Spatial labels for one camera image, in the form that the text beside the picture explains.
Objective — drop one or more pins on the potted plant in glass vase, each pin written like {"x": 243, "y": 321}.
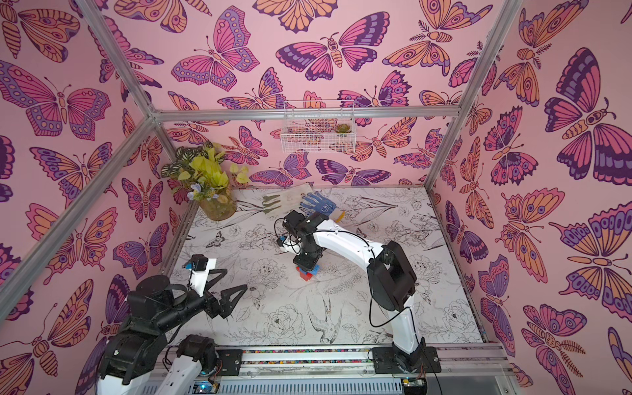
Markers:
{"x": 205, "y": 175}

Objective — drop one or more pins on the white wire basket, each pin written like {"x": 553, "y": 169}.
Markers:
{"x": 309, "y": 125}

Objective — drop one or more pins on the aluminium frame profile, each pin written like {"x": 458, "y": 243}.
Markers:
{"x": 38, "y": 257}

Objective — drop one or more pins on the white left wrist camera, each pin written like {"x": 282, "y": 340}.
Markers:
{"x": 199, "y": 267}

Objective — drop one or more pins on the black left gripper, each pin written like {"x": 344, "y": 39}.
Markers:
{"x": 224, "y": 307}

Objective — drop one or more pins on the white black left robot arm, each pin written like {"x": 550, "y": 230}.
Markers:
{"x": 158, "y": 306}

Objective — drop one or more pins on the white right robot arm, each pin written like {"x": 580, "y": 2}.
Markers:
{"x": 391, "y": 279}

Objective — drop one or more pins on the blue dotted work glove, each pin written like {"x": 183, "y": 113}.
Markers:
{"x": 315, "y": 202}

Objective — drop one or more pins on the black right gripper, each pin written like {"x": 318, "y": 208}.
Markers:
{"x": 308, "y": 259}

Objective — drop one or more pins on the long red lego brick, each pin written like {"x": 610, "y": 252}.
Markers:
{"x": 306, "y": 276}

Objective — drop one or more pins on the small green item in basket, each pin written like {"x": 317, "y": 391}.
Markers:
{"x": 343, "y": 128}

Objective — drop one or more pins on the white green work glove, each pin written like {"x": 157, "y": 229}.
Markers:
{"x": 286, "y": 199}

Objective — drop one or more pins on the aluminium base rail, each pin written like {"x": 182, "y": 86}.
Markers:
{"x": 473, "y": 368}

